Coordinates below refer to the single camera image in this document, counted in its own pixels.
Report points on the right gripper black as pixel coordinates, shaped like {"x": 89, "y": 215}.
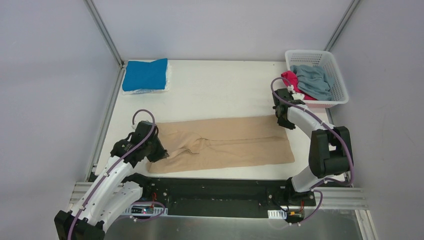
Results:
{"x": 284, "y": 120}

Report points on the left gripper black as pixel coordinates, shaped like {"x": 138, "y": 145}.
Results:
{"x": 159, "y": 151}

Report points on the beige t shirt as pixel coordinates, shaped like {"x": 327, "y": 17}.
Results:
{"x": 222, "y": 143}

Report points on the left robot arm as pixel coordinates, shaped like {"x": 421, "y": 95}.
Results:
{"x": 115, "y": 189}

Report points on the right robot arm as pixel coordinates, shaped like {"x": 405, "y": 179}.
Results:
{"x": 329, "y": 149}

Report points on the pink t shirt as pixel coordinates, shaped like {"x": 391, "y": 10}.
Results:
{"x": 292, "y": 80}

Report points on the grey blue t shirt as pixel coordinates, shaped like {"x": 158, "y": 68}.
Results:
{"x": 314, "y": 81}

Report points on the white plastic basket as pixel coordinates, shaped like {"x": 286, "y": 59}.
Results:
{"x": 326, "y": 60}

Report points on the folded blue t shirt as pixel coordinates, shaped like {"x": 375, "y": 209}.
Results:
{"x": 144, "y": 75}

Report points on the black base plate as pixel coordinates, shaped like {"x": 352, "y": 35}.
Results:
{"x": 226, "y": 198}

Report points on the left white cable duct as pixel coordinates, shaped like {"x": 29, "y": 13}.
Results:
{"x": 139, "y": 210}

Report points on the white cable duct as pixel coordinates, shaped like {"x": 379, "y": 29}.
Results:
{"x": 139, "y": 210}
{"x": 277, "y": 214}

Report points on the aluminium frame rail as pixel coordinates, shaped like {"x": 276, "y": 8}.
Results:
{"x": 79, "y": 190}

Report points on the right white cable duct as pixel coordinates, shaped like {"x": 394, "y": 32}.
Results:
{"x": 277, "y": 214}

